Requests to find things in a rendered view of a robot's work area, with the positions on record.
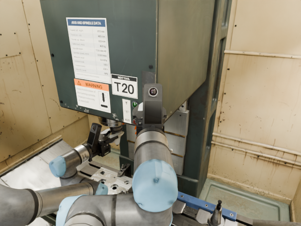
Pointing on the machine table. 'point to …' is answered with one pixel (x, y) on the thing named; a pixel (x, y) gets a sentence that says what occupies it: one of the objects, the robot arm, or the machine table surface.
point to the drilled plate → (112, 184)
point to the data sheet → (89, 48)
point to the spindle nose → (109, 122)
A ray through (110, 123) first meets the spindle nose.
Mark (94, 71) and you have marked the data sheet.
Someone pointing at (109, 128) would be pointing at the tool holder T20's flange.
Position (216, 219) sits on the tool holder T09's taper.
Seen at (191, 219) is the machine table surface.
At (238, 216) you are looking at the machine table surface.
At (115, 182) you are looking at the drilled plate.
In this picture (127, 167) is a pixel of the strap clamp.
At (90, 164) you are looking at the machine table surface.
